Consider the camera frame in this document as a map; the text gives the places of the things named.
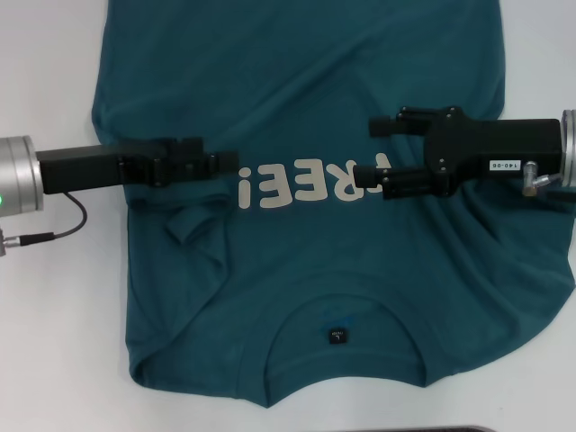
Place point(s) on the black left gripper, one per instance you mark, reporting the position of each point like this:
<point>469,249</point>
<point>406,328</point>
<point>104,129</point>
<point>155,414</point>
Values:
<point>90,168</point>

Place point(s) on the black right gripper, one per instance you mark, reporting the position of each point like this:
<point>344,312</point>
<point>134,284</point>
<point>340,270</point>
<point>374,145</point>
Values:
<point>495,144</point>

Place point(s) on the teal t-shirt with white print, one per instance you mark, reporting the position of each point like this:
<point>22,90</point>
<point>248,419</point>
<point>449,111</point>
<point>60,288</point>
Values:
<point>292,90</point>

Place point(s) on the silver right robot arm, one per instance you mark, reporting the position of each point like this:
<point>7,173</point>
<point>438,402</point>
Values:
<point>569,148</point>

